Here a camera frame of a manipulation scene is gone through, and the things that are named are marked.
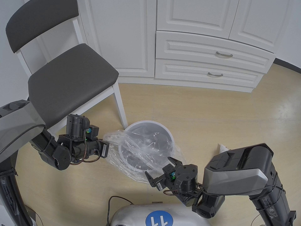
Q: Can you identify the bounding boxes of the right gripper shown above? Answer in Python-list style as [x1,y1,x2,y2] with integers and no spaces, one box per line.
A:
[145,156,184,192]

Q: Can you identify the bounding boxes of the white wardrobe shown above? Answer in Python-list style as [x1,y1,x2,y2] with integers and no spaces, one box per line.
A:
[22,0,292,94]

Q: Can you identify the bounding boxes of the black cable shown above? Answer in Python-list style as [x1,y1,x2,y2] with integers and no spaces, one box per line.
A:
[107,196,134,226]

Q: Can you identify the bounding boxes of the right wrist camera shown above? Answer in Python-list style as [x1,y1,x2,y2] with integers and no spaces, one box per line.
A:
[163,164,176,181]

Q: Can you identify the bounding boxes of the white chair grey cushions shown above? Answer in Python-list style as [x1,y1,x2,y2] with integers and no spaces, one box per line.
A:
[5,0,128,132]

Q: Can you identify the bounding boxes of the clear plastic bag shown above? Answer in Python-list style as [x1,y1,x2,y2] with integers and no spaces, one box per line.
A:
[103,127,188,184]

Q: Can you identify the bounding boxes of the white trash bin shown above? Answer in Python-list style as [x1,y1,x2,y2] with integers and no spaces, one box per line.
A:
[119,120,175,174]

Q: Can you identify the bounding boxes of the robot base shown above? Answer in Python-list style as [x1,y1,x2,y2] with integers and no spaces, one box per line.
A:
[110,202,213,226]

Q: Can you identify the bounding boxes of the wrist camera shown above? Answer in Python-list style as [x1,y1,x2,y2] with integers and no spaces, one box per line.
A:
[87,124,100,141]
[163,164,176,181]

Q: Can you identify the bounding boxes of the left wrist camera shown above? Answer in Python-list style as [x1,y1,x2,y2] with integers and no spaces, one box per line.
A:
[87,124,100,141]

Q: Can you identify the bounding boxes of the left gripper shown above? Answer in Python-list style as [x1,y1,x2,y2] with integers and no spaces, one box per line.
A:
[87,139,110,159]

